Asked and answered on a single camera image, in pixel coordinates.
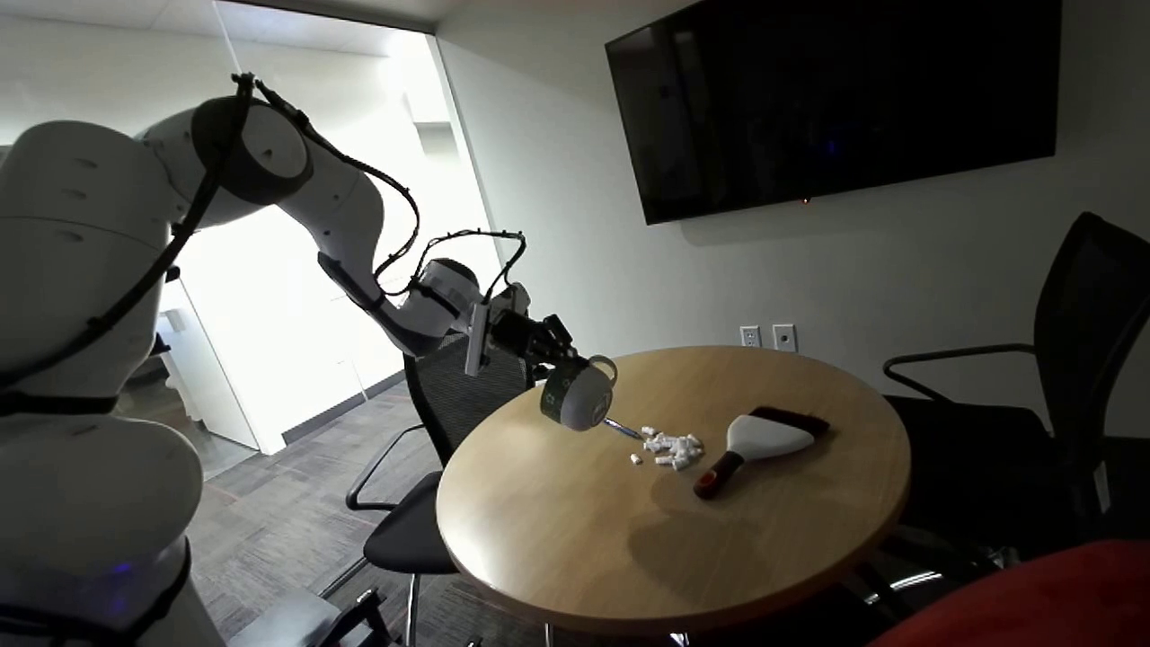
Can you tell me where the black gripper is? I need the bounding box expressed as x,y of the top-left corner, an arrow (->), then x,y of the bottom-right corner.
485,306 -> 601,375

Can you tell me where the white patterned ceramic cup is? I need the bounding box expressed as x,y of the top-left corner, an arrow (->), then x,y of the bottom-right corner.
537,351 -> 621,435

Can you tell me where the small metal spoon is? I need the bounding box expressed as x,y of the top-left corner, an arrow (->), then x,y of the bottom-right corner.
603,412 -> 658,442

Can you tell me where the small white paper scrap pile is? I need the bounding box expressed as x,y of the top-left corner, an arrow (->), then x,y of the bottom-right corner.
625,424 -> 709,474

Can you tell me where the black mesh office chair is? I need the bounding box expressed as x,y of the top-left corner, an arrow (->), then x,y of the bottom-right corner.
320,333 -> 540,647

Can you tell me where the black high-back office chair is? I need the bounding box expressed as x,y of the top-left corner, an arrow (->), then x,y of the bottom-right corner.
881,209 -> 1150,569

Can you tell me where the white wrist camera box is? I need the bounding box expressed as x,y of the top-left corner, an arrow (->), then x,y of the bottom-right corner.
459,303 -> 500,382

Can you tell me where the white scraper with black handle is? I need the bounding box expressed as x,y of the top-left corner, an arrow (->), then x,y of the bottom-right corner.
690,402 -> 835,502

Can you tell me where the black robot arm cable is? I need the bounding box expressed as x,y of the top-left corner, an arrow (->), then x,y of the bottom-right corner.
0,67 -> 533,396

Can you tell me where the black wall television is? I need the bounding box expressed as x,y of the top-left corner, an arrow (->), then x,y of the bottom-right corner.
603,0 -> 1065,229

